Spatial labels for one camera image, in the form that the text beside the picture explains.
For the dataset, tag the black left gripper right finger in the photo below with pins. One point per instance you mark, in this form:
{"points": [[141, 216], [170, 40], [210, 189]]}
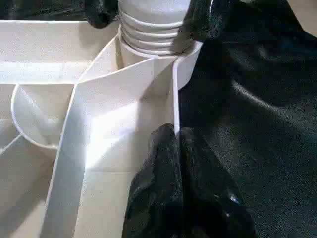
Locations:
{"points": [[213, 198]]}

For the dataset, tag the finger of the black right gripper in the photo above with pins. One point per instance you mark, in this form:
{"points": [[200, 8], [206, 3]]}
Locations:
{"points": [[101, 12], [210, 17]]}

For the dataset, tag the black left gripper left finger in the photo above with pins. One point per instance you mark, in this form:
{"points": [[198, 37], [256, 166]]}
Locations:
{"points": [[156, 193]]}

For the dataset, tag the white plastic table leg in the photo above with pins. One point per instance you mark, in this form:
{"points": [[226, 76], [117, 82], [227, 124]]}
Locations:
{"points": [[153, 25]]}

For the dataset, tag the white plastic table top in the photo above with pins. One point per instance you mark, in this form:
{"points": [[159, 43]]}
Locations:
{"points": [[49, 49]]}

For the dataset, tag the black plastic mat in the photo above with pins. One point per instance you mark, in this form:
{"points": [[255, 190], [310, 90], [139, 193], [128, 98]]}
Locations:
{"points": [[267, 124]]}

